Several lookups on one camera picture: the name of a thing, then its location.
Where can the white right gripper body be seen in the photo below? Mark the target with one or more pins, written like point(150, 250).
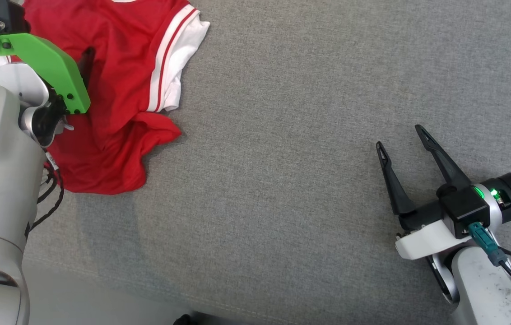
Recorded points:
point(431, 241)

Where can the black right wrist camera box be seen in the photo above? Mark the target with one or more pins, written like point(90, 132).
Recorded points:
point(463, 207)

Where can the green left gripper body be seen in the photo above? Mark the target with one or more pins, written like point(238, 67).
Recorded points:
point(48, 63)

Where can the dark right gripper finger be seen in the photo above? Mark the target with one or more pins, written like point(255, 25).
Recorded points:
point(445, 164)
point(395, 185)

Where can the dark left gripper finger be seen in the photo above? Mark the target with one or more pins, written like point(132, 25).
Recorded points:
point(87, 67)

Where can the red T-shirt white sleeves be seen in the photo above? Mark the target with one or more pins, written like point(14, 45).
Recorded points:
point(124, 67)

